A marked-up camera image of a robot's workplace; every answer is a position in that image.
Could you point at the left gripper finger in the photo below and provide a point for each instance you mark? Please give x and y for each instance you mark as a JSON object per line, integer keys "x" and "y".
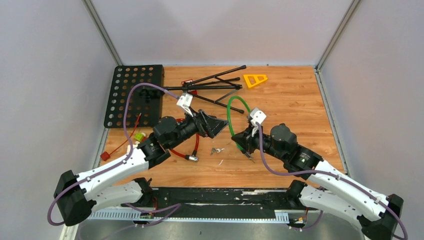
{"x": 215, "y": 127}
{"x": 205, "y": 118}

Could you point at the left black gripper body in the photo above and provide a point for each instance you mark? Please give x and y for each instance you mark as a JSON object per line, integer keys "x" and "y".
{"x": 201, "y": 128}

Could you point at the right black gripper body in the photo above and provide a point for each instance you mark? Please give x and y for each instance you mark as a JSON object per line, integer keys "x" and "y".
{"x": 254, "y": 141}

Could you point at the green lock keys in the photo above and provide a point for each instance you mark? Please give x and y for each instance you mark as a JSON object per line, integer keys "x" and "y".
{"x": 249, "y": 157}

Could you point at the silver keys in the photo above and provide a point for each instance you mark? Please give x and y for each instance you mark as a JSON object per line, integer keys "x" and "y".
{"x": 216, "y": 150}

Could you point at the red cable lock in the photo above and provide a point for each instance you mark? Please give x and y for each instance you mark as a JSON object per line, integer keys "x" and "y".
{"x": 191, "y": 157}

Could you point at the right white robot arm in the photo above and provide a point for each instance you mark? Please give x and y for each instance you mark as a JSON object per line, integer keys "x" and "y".
{"x": 321, "y": 186}

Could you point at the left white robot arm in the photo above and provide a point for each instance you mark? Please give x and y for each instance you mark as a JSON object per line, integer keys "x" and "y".
{"x": 78, "y": 195}

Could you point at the red label card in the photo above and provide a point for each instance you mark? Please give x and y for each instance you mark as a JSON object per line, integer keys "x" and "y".
{"x": 188, "y": 87}

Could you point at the yellow plastic triangle piece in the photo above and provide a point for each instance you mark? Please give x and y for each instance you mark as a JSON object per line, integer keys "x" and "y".
{"x": 253, "y": 80}

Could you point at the green toy brick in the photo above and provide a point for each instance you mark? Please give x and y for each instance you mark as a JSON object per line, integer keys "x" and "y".
{"x": 140, "y": 137}

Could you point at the black perforated music stand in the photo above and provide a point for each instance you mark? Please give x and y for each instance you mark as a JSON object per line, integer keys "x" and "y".
{"x": 134, "y": 101}

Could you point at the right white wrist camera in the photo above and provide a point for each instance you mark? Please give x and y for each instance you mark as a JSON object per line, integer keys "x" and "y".
{"x": 255, "y": 117}

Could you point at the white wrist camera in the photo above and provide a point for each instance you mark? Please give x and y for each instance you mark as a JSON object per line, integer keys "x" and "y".
{"x": 184, "y": 102}
{"x": 255, "y": 117}

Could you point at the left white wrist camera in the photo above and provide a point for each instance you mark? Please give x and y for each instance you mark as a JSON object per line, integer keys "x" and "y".
{"x": 184, "y": 102}

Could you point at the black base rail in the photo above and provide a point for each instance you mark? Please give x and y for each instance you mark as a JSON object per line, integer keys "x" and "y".
{"x": 221, "y": 203}

